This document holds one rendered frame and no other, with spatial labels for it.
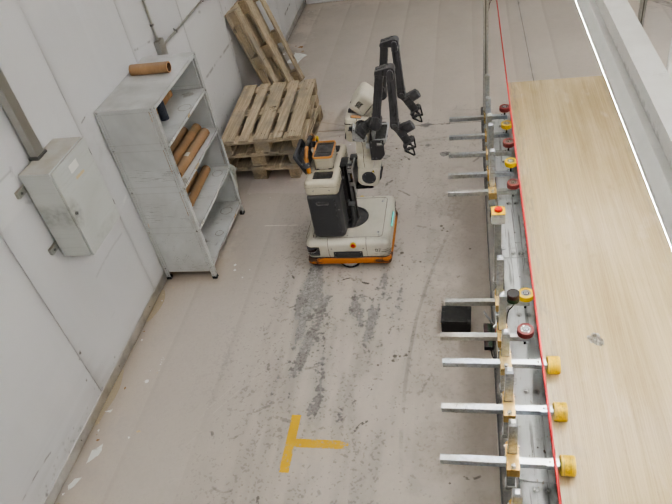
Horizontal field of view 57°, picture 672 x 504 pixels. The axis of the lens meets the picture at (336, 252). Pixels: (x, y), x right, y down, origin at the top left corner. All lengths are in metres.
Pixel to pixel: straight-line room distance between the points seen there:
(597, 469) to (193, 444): 2.44
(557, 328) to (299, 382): 1.81
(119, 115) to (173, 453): 2.24
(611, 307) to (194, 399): 2.67
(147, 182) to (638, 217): 3.27
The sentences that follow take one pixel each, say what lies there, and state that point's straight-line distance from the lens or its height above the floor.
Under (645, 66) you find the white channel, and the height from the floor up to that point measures 2.46.
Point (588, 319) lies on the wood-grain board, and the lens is 3.29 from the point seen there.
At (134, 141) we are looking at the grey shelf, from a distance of 4.61.
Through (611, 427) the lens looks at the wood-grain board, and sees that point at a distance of 2.92.
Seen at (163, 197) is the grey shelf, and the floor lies 0.83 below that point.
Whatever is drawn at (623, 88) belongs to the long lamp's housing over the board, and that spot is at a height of 2.37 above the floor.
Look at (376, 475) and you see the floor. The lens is 3.79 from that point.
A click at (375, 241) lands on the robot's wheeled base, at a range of 4.75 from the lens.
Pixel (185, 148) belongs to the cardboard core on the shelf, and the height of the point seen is 0.95.
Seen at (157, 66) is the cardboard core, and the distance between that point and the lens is 4.87.
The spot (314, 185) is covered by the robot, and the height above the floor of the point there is 0.79.
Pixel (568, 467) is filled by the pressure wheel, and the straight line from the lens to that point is 2.70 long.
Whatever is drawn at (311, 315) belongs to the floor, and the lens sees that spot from 4.65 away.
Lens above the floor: 3.28
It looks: 40 degrees down
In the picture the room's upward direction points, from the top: 11 degrees counter-clockwise
